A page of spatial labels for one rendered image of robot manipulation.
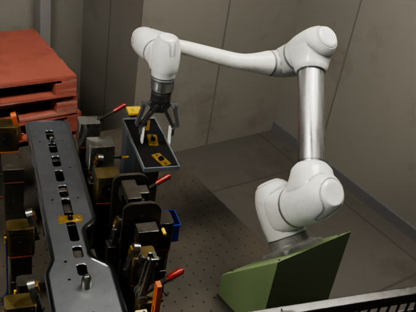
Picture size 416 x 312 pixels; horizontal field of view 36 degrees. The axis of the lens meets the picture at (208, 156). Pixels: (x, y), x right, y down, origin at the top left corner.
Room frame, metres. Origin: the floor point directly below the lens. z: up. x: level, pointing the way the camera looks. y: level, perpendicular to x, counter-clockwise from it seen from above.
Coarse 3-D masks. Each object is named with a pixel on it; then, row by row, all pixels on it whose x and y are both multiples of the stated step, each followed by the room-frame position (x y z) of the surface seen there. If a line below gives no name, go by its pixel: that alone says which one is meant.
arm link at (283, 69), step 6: (282, 48) 2.40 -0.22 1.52; (276, 54) 2.38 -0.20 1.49; (282, 54) 2.37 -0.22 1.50; (282, 60) 2.36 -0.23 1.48; (282, 66) 2.36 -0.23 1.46; (288, 66) 2.35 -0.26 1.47; (276, 72) 2.36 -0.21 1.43; (282, 72) 2.36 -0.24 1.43; (288, 72) 2.36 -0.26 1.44; (294, 72) 2.36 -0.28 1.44
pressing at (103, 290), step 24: (48, 144) 2.23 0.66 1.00; (72, 144) 2.25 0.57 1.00; (48, 168) 2.05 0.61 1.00; (72, 168) 2.08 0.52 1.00; (48, 192) 1.90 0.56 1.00; (72, 192) 1.93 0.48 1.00; (48, 216) 1.76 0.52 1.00; (96, 216) 1.81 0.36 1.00; (48, 240) 1.64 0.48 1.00; (72, 264) 1.54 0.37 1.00; (96, 264) 1.56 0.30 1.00; (48, 288) 1.42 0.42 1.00; (72, 288) 1.43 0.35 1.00; (96, 288) 1.45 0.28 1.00; (120, 288) 1.47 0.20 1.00
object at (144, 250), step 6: (144, 246) 1.61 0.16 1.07; (150, 246) 1.61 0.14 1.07; (144, 252) 1.58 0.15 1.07; (132, 258) 1.54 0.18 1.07; (132, 264) 1.54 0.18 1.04; (138, 264) 1.54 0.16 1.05; (132, 270) 1.54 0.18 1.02; (138, 270) 1.54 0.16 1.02; (132, 276) 1.54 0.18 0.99; (138, 276) 1.54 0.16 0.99; (132, 282) 1.54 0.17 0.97; (138, 282) 1.55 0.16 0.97; (150, 282) 1.56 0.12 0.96; (132, 288) 1.55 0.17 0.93; (132, 294) 1.55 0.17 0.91; (132, 300) 1.55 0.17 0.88; (132, 306) 1.55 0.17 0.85
